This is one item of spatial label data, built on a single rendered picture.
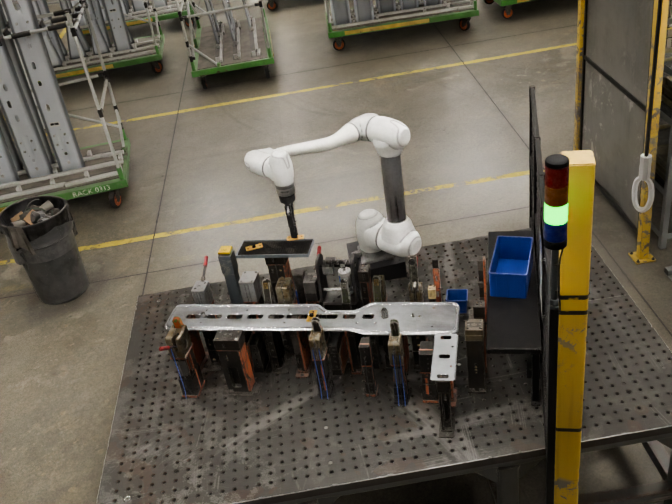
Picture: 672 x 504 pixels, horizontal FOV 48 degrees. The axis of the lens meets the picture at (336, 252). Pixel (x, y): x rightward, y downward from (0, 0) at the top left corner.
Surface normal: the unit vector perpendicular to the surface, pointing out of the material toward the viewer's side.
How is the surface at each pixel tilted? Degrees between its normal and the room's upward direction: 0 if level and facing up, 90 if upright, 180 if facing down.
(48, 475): 0
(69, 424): 0
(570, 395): 90
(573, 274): 90
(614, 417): 0
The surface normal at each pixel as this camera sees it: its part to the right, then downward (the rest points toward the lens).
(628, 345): -0.14, -0.83
